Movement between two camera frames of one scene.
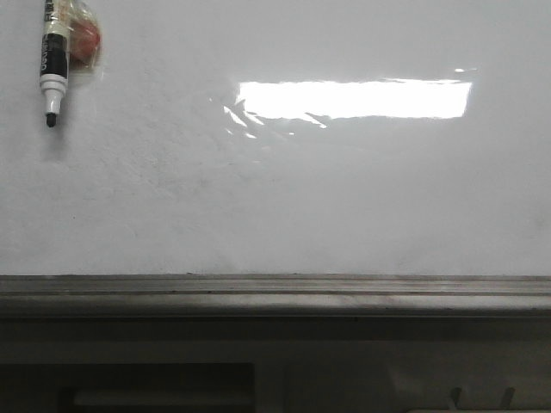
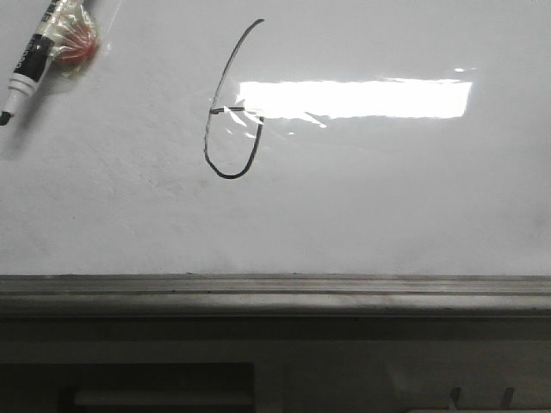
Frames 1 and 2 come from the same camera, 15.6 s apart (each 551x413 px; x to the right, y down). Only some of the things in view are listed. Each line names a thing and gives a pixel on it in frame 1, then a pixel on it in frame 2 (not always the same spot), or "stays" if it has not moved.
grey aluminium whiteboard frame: [275, 295] stays
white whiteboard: [282, 138] stays
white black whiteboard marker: [54, 60] to [66, 36]
